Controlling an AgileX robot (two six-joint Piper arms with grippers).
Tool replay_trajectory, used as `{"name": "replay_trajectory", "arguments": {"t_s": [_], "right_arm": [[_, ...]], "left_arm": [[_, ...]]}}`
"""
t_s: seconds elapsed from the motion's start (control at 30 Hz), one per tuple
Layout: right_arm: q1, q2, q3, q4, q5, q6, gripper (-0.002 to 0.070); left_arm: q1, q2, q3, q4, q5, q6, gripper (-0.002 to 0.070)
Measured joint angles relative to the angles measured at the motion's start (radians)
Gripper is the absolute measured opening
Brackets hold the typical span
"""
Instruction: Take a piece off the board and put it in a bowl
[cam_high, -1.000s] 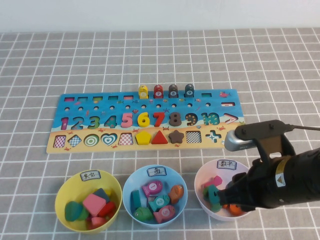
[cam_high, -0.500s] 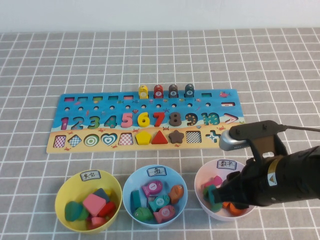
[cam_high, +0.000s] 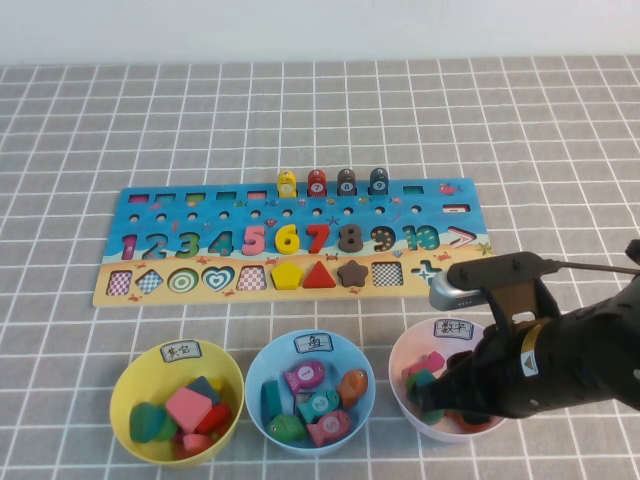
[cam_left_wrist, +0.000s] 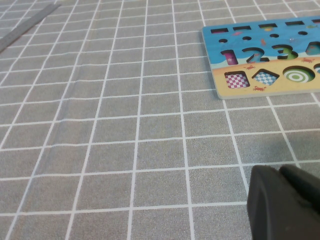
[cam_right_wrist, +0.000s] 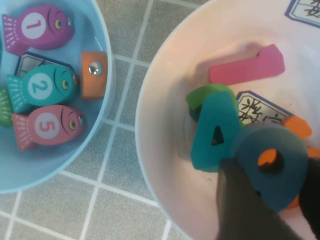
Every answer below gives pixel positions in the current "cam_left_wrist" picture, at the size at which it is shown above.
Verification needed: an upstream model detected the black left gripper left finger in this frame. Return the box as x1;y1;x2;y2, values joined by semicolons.
246;164;320;240

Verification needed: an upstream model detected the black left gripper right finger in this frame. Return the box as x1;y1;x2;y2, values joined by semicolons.
279;164;320;214

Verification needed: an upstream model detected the wooden number puzzle board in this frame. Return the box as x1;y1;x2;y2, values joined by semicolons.
201;16;320;101

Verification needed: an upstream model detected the grey grid tablecloth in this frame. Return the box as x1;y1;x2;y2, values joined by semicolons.
0;0;320;240

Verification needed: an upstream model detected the metal ruler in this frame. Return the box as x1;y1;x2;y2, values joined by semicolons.
0;2;62;52

